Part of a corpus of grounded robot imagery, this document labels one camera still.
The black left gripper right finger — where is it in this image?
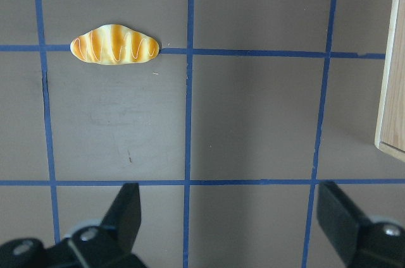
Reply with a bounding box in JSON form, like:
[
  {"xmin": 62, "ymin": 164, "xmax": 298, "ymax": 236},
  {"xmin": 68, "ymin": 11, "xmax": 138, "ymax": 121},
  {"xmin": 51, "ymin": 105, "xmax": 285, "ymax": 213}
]
[{"xmin": 316, "ymin": 181, "xmax": 404, "ymax": 268}]

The wooden drawer cabinet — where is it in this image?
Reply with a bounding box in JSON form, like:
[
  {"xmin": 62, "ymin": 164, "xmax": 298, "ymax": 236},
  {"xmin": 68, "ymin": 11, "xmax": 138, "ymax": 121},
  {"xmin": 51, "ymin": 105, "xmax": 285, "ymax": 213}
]
[{"xmin": 374, "ymin": 0, "xmax": 404, "ymax": 161}]

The toy bread loaf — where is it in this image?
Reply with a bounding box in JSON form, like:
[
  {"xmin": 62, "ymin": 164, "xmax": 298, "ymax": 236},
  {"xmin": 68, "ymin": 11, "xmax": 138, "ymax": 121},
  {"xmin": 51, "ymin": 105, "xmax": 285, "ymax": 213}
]
[{"xmin": 70, "ymin": 24, "xmax": 160, "ymax": 66}]

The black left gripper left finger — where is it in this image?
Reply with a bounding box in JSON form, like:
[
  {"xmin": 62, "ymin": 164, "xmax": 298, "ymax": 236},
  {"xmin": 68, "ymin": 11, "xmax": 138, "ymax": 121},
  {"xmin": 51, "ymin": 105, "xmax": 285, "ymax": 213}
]
[{"xmin": 68, "ymin": 183, "xmax": 141, "ymax": 267}]

